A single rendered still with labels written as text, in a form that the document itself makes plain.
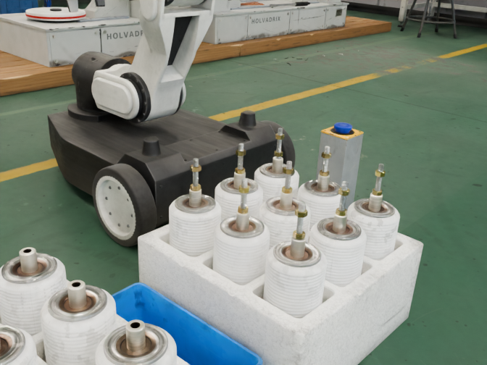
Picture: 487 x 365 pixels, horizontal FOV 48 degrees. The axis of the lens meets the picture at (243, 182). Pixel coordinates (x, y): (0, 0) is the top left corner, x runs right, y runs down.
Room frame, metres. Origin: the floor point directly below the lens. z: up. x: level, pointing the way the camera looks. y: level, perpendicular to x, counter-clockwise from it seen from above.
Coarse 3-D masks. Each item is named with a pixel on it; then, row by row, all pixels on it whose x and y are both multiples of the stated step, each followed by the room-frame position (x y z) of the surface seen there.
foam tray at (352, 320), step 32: (160, 256) 0.84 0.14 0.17; (416, 256) 0.90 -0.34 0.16; (160, 288) 0.84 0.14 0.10; (192, 288) 0.78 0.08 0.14; (224, 288) 0.73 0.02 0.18; (256, 288) 0.74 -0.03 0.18; (352, 288) 0.75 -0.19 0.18; (384, 288) 0.81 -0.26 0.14; (224, 320) 0.73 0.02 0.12; (256, 320) 0.68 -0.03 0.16; (288, 320) 0.66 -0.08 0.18; (320, 320) 0.66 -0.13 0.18; (352, 320) 0.73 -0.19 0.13; (384, 320) 0.83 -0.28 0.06; (256, 352) 0.68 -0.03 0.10; (288, 352) 0.64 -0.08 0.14; (320, 352) 0.67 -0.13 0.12; (352, 352) 0.75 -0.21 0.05
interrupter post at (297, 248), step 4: (292, 236) 0.74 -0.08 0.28; (292, 240) 0.73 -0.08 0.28; (296, 240) 0.72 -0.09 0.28; (300, 240) 0.73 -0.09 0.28; (304, 240) 0.73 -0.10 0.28; (292, 244) 0.73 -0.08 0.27; (296, 244) 0.72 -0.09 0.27; (300, 244) 0.72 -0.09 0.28; (304, 244) 0.73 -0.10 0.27; (292, 248) 0.73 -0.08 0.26; (296, 248) 0.72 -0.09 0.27; (300, 248) 0.72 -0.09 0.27; (304, 248) 0.73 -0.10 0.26; (292, 252) 0.73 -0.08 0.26; (296, 252) 0.72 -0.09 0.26; (300, 252) 0.72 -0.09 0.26; (296, 256) 0.72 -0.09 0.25; (300, 256) 0.72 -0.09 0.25
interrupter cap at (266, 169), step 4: (264, 164) 1.09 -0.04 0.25; (268, 164) 1.09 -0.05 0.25; (284, 164) 1.10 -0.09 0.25; (260, 168) 1.07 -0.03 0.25; (264, 168) 1.07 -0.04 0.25; (268, 168) 1.08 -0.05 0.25; (264, 172) 1.05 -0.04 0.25; (268, 172) 1.05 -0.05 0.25; (272, 172) 1.06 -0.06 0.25; (268, 176) 1.04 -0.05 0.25; (272, 176) 1.03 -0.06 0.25; (276, 176) 1.03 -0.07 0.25; (280, 176) 1.03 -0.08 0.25; (284, 176) 1.03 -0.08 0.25
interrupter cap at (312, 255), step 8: (288, 240) 0.77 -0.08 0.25; (280, 248) 0.74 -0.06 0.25; (288, 248) 0.75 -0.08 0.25; (312, 248) 0.75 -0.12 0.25; (280, 256) 0.72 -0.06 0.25; (288, 256) 0.73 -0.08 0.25; (304, 256) 0.73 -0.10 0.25; (312, 256) 0.72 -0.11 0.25; (320, 256) 0.72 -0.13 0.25; (288, 264) 0.70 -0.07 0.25; (296, 264) 0.70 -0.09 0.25; (304, 264) 0.70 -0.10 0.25; (312, 264) 0.70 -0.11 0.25
